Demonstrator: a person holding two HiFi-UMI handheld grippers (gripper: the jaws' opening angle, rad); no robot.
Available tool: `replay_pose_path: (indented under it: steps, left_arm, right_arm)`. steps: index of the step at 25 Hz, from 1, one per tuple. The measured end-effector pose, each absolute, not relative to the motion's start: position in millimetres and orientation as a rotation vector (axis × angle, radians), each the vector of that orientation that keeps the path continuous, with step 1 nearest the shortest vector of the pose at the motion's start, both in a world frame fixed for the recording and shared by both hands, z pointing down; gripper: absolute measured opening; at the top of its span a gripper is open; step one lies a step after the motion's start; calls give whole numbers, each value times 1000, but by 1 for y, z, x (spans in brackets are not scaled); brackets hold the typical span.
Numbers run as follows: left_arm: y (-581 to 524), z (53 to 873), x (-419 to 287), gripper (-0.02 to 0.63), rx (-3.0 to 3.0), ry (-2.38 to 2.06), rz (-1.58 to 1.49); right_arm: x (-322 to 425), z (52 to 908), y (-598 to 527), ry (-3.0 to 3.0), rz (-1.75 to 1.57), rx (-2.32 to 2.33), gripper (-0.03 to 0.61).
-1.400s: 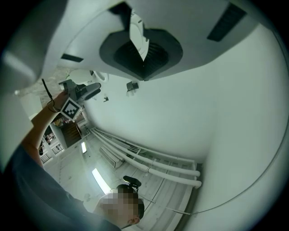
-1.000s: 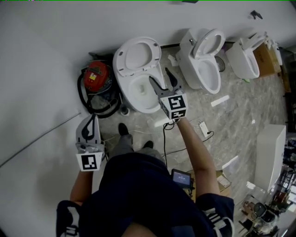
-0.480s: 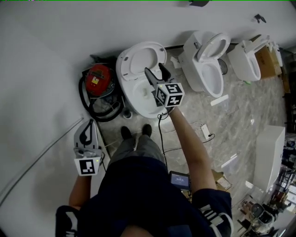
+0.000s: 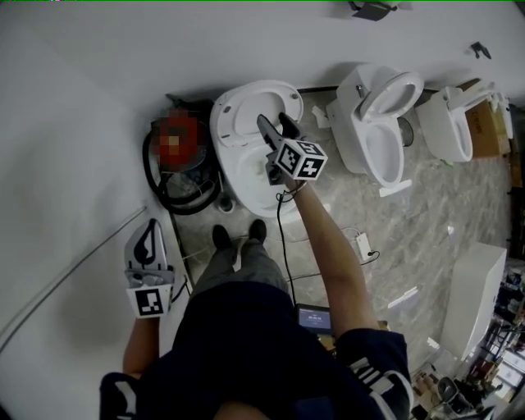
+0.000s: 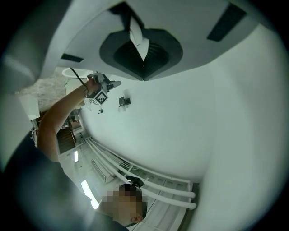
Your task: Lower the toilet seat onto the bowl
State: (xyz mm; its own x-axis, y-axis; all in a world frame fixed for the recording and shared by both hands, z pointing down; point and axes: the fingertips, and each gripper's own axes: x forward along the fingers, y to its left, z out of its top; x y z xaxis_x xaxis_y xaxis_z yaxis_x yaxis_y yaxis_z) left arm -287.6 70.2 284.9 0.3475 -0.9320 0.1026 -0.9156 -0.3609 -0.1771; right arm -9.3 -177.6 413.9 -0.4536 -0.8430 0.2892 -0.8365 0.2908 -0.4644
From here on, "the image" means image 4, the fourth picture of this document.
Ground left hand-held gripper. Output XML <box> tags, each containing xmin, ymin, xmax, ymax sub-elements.
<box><xmin>124</xmin><ymin>218</ymin><xmax>176</xmax><ymax>319</ymax></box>

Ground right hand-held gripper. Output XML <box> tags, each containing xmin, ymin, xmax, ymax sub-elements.
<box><xmin>256</xmin><ymin>112</ymin><xmax>329</xmax><ymax>186</ymax></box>

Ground person's left forearm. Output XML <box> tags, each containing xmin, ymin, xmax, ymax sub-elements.
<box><xmin>122</xmin><ymin>315</ymin><xmax>161</xmax><ymax>381</ymax></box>

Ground person's right forearm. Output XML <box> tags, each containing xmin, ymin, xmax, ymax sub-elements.
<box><xmin>285</xmin><ymin>180</ymin><xmax>381</xmax><ymax>333</ymax></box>

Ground white toilet lid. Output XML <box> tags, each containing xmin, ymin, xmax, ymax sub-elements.
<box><xmin>232</xmin><ymin>90</ymin><xmax>289</xmax><ymax>136</ymax></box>

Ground white toilet with flush button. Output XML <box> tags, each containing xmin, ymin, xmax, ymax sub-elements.
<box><xmin>326</xmin><ymin>63</ymin><xmax>405</xmax><ymax>189</ymax></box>

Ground white round toilet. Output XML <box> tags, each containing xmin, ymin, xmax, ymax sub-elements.
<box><xmin>213</xmin><ymin>122</ymin><xmax>304</xmax><ymax>225</ymax></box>

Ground white oval toilet seat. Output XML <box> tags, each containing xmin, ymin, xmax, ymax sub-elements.
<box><xmin>354</xmin><ymin>70</ymin><xmax>425</xmax><ymax>124</ymax></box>

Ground white slim toilet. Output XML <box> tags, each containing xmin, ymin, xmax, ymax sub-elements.
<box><xmin>414</xmin><ymin>85</ymin><xmax>475</xmax><ymax>163</ymax></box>

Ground white foam piece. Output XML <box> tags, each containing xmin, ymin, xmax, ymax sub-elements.
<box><xmin>311</xmin><ymin>105</ymin><xmax>331</xmax><ymax>128</ymax></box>

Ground person's left black shoe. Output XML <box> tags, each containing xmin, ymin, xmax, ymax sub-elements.
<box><xmin>212</xmin><ymin>224</ymin><xmax>231</xmax><ymax>250</ymax></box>

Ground dark grey dustpan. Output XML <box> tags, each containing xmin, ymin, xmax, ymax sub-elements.
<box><xmin>165</xmin><ymin>93</ymin><xmax>214</xmax><ymax>120</ymax></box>

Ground red vacuum cleaner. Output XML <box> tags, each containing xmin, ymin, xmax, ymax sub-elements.
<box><xmin>148</xmin><ymin>107</ymin><xmax>225</xmax><ymax>215</ymax></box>

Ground person's grey trousers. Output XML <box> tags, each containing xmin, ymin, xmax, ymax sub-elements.
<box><xmin>192</xmin><ymin>237</ymin><xmax>290</xmax><ymax>304</ymax></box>

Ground dark waste bin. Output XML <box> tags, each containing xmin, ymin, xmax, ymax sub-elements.
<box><xmin>397</xmin><ymin>116</ymin><xmax>415</xmax><ymax>147</ymax></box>

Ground person's dark blue shirt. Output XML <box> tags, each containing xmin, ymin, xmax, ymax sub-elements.
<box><xmin>100</xmin><ymin>282</ymin><xmax>411</xmax><ymax>420</ymax></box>

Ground black tissue holder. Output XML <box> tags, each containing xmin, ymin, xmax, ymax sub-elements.
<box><xmin>348</xmin><ymin>0</ymin><xmax>397</xmax><ymax>21</ymax></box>

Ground black screen device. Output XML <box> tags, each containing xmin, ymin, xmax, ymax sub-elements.
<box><xmin>295</xmin><ymin>303</ymin><xmax>333</xmax><ymax>340</ymax></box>

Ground plain cardboard box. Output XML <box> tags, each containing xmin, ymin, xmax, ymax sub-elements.
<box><xmin>465</xmin><ymin>100</ymin><xmax>512</xmax><ymax>159</ymax></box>

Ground black vacuum hose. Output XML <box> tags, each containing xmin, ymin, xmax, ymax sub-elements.
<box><xmin>142</xmin><ymin>130</ymin><xmax>225</xmax><ymax>217</ymax></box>

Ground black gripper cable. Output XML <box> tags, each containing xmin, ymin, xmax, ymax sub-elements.
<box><xmin>275</xmin><ymin>188</ymin><xmax>313</xmax><ymax>307</ymax></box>

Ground black power cable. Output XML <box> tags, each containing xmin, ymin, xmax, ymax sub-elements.
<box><xmin>286</xmin><ymin>249</ymin><xmax>381</xmax><ymax>284</ymax></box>

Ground black wall hook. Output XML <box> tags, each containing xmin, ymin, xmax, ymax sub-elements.
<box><xmin>465</xmin><ymin>40</ymin><xmax>492</xmax><ymax>60</ymax></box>

